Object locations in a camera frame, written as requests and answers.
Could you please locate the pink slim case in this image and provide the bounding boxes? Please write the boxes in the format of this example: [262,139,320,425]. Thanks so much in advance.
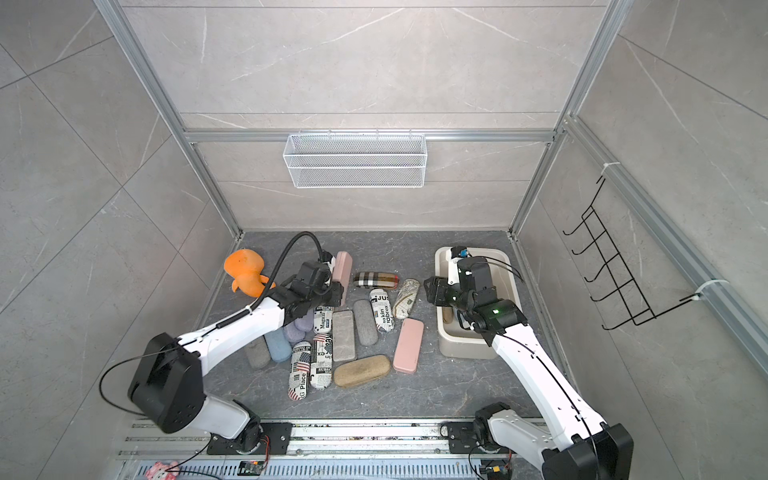
[332,251,353,307]

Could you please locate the purple case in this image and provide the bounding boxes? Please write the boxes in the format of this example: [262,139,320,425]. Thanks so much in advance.
[283,321,306,345]
[294,310,315,333]

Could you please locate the beige plastic storage bin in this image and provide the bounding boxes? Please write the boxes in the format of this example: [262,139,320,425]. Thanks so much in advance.
[434,246,522,360]

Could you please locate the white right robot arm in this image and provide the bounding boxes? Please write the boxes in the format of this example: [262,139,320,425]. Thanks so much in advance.
[424,247,634,479]

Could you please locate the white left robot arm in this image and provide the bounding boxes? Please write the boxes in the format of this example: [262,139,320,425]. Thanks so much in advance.
[127,231,345,454]

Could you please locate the map print glasses case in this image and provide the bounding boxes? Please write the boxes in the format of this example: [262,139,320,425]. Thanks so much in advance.
[393,278,420,320]

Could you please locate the plaid glasses case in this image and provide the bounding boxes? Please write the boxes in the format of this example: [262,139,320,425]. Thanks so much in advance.
[353,271,400,290]

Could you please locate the newspaper case under tan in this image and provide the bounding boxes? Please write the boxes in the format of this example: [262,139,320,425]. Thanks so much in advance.
[313,306,334,334]

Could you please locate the stone grey flat case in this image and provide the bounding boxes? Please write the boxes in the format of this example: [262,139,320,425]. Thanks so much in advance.
[332,310,357,363]

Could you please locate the newspaper print case centre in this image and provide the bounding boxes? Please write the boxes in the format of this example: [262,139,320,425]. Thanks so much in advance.
[369,288,395,332]

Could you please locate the grey fabric case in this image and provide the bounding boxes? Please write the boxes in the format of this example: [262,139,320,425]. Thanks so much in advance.
[353,300,379,346]

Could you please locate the orange plush toy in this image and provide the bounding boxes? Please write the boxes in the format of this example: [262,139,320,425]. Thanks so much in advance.
[224,249,268,298]

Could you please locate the newspaper flag case left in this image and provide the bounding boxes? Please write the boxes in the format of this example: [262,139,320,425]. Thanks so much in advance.
[288,341,312,401]

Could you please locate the newspaper flag case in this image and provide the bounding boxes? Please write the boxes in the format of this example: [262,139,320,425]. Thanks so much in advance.
[310,334,333,390]
[288,341,312,401]

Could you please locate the pink flat case right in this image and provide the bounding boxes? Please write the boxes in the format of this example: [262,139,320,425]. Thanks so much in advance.
[392,318,424,374]

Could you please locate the grey case far left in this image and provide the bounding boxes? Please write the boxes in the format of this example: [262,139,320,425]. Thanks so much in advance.
[244,337,272,370]

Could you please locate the newspaper flag case right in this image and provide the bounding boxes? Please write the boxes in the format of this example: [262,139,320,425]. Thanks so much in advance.
[310,334,333,390]

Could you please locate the tan fabric case front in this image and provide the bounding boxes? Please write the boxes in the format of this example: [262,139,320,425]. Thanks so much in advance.
[333,355,391,388]

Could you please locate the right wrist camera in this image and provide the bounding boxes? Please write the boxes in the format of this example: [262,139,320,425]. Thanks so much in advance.
[446,246,469,285]

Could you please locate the white wire mesh basket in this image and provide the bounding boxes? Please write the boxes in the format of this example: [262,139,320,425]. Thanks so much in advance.
[283,132,428,189]

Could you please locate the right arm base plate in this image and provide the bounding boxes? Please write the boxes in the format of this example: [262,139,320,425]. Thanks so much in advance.
[441,421,478,454]

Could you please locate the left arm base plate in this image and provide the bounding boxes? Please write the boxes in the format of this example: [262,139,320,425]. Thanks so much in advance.
[206,422,293,455]

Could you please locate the black wire hook rack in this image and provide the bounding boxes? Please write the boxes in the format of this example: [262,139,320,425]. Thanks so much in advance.
[562,175,702,332]

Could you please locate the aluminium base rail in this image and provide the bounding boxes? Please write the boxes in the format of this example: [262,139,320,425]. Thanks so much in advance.
[105,418,540,479]

